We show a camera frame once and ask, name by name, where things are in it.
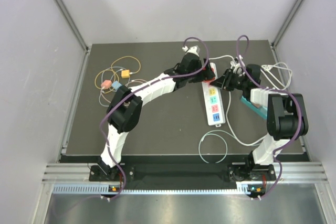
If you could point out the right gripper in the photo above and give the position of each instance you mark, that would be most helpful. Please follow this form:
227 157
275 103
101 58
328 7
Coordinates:
225 80

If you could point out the right aluminium frame post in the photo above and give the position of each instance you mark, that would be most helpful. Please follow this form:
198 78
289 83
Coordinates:
286 23

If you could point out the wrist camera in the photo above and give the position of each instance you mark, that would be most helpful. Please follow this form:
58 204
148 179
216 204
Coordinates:
235 64
194 49

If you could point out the white power strip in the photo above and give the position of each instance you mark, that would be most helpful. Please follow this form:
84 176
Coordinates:
213 101

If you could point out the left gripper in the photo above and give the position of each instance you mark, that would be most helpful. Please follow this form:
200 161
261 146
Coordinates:
197 80

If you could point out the aluminium frame post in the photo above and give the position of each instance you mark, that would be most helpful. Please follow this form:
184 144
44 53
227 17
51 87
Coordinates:
286 23
70 22

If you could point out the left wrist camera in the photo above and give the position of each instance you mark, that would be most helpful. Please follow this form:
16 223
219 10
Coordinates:
194 49

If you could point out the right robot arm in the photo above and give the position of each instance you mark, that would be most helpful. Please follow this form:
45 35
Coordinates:
286 118

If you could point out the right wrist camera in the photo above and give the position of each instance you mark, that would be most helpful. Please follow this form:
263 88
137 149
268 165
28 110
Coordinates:
235 64

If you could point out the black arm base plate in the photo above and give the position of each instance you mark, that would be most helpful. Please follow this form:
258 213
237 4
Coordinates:
189 172

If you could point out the teal power strip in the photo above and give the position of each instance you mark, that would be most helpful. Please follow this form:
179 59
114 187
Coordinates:
261 111

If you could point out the yellow usb charger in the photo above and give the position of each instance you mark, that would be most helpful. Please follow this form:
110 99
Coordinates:
125 74

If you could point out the pink usb charger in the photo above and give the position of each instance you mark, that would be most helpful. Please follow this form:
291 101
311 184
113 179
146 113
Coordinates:
106 84

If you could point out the light blue usb charger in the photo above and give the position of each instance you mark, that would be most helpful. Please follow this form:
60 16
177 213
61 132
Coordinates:
116 85

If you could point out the aluminium front rail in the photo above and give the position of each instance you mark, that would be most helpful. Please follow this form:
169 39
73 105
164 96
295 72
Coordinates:
292 173

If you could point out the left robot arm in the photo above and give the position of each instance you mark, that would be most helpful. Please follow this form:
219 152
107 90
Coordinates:
124 111

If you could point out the red cube socket adapter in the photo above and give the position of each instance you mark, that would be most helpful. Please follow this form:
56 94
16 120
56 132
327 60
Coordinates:
209 75

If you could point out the left aluminium frame post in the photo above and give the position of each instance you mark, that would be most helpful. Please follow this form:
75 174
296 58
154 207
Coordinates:
70 22

